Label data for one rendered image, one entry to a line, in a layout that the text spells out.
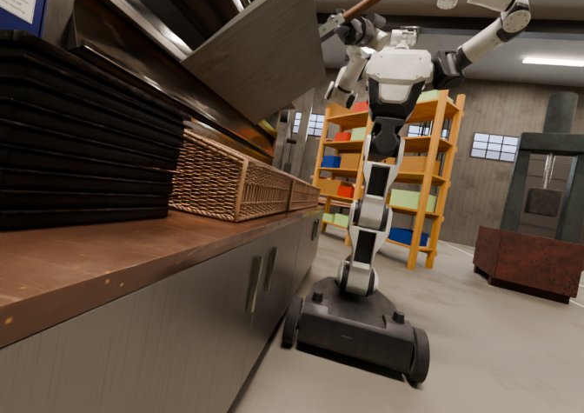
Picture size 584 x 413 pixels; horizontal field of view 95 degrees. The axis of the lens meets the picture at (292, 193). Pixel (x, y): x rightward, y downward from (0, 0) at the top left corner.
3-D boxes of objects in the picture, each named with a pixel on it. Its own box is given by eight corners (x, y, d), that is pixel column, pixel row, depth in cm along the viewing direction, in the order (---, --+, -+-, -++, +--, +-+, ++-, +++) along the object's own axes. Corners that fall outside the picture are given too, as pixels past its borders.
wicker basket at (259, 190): (64, 187, 70) (82, 82, 70) (187, 192, 125) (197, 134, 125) (237, 224, 61) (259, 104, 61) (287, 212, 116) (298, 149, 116)
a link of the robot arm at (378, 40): (344, 39, 100) (359, 43, 108) (366, 53, 96) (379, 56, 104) (361, 5, 93) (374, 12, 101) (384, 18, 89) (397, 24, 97)
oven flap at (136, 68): (69, 51, 67) (61, -25, 68) (271, 158, 242) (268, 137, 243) (83, 46, 66) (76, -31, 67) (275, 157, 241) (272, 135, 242)
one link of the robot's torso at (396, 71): (354, 127, 153) (365, 64, 152) (417, 134, 144) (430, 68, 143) (351, 109, 124) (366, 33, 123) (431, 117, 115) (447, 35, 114)
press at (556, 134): (484, 257, 561) (515, 100, 556) (548, 270, 534) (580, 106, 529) (507, 268, 477) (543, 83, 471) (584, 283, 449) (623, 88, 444)
